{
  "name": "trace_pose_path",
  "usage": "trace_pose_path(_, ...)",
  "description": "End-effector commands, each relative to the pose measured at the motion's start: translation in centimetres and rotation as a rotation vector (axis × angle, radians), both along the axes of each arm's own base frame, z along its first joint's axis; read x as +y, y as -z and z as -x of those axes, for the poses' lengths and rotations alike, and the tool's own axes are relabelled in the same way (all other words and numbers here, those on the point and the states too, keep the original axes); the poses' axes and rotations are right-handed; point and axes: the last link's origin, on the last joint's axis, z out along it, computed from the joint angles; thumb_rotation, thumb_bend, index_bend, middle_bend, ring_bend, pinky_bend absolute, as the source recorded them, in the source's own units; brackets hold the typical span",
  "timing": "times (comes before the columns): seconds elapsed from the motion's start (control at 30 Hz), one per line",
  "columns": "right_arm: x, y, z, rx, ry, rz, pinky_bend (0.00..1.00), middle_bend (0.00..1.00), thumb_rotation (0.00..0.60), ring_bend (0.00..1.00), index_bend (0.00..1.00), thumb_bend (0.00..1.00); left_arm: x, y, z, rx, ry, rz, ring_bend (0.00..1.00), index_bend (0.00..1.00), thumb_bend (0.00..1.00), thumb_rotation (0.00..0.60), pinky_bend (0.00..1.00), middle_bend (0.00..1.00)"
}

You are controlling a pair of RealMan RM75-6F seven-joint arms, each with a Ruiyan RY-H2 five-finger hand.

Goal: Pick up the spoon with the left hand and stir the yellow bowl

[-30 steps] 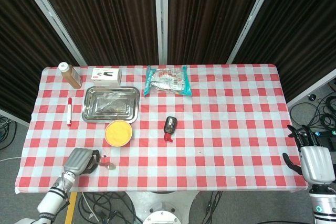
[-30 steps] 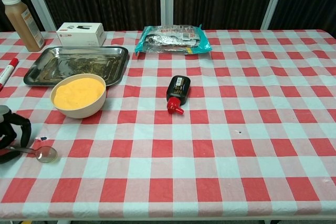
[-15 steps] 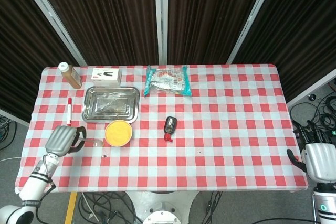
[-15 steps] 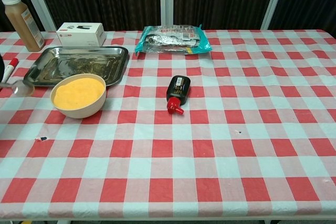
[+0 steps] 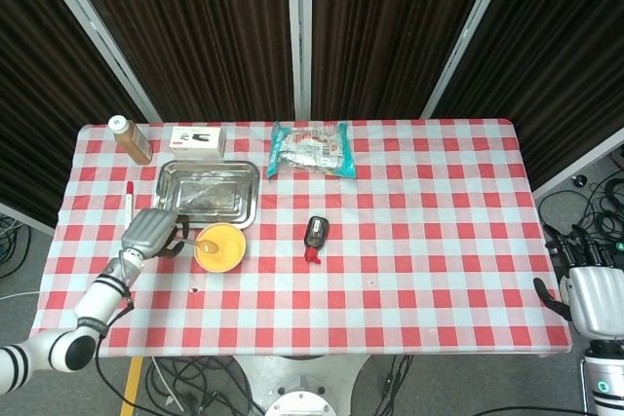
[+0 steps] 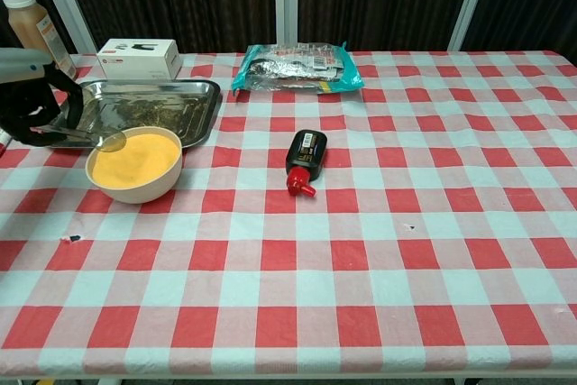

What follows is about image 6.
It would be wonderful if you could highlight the brown juice bottle white cap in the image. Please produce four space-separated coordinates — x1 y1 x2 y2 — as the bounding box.
0 0 78 80

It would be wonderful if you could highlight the teal silver snack bag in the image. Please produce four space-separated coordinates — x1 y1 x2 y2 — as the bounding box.
231 41 365 96

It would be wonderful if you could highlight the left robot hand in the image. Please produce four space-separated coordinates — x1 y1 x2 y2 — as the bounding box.
0 47 85 148

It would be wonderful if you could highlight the black bottle red cap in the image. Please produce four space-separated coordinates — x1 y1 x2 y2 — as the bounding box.
285 129 329 198

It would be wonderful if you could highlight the white cardboard product box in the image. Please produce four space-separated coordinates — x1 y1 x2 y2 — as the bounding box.
96 38 184 81

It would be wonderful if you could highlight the metal tray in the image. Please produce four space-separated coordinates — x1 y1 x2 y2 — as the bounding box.
44 78 223 150

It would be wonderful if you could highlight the white round bowl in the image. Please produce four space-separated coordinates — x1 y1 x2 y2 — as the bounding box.
86 126 184 205

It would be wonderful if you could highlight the red white checkered tablecloth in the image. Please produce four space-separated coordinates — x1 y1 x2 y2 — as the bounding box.
0 50 577 380

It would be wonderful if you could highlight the clear plastic spoon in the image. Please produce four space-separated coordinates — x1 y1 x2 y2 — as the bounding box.
42 125 128 153

